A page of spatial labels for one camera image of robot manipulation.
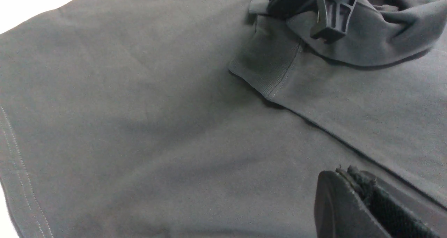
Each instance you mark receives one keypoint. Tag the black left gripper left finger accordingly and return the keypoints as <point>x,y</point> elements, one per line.
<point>340,213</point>

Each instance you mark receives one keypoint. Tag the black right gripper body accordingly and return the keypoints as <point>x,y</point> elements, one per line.
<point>333,16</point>

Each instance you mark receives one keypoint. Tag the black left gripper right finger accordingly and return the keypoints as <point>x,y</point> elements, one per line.
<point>400,214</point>

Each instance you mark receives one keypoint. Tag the dark gray long-sleeved shirt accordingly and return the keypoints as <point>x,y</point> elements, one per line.
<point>211,118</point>

